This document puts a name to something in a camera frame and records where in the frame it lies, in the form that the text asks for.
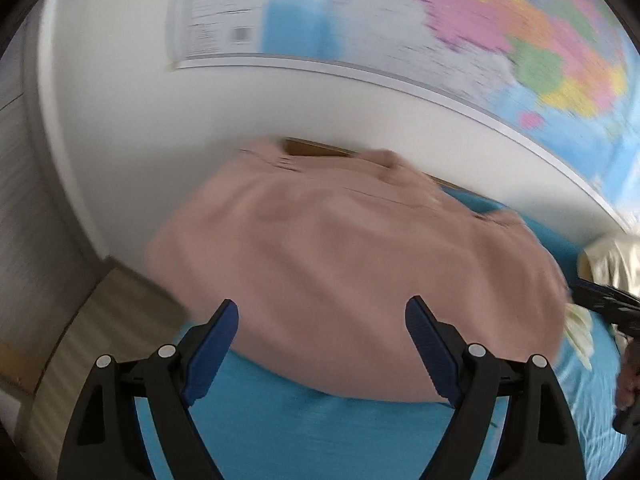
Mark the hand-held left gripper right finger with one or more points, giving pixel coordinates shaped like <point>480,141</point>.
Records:
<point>432,355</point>

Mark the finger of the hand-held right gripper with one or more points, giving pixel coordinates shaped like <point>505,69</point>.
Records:
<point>607,302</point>

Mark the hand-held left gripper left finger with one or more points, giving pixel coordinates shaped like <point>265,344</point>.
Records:
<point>212,355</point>

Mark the cream garment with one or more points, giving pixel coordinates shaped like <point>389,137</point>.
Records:
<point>610,260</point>

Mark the pink garment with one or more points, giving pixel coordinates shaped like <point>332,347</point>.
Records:
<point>350,270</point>

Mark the person's right hand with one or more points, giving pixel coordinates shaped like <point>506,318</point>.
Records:
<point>629,375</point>

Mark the blue floral bedsheet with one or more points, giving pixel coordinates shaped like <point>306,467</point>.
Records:
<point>325,435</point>

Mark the wooden bed frame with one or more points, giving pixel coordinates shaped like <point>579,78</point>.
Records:
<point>320,149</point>

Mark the colourful wall map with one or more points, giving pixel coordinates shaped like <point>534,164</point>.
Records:
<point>450,20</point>

